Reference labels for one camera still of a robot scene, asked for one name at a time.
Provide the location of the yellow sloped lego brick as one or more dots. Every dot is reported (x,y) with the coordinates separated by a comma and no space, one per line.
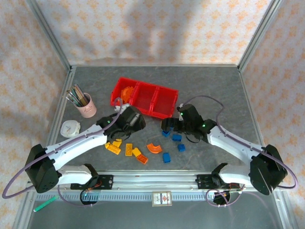
(107,145)
(117,143)

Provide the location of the yellow rectangular lego brick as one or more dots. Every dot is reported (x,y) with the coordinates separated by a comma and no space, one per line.
(114,150)

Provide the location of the yellow lego plate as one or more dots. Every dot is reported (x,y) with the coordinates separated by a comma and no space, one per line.
(129,149)

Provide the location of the long orange lego plate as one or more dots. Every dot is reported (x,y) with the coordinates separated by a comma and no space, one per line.
(125,99)

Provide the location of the small yellow lego brick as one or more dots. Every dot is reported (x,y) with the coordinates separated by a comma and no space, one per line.
(136,152)

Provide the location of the pink pencil cup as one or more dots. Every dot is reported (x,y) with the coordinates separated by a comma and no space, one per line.
(87,108)

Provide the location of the coloured pencil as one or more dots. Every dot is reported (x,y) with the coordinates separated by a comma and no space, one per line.
(74,98)
(77,96)
(80,93)

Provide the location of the small framed card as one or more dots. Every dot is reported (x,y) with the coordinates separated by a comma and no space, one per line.
(162,198)

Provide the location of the green marker pen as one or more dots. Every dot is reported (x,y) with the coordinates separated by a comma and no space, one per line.
(45,204)

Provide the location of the orange patterned fabric backdrop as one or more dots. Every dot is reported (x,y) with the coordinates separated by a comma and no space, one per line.
(152,23)

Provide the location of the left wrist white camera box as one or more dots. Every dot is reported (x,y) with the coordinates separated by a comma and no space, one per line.
(124,107)

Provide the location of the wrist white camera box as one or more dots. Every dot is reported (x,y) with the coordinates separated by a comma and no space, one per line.
(180,106)
(124,107)

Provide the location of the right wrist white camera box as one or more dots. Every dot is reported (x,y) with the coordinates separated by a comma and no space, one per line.
(180,106)

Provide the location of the aluminium mounting rail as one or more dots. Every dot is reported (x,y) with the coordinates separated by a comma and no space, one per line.
(155,181)

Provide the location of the aluminium table end rail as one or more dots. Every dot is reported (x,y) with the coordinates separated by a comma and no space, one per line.
(155,65)

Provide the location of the aluminium table side rail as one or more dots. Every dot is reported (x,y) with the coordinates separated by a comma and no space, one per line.
(246,83)
(57,114)

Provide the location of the aluminium frame post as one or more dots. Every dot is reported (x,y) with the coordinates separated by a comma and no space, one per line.
(258,35)
(50,35)

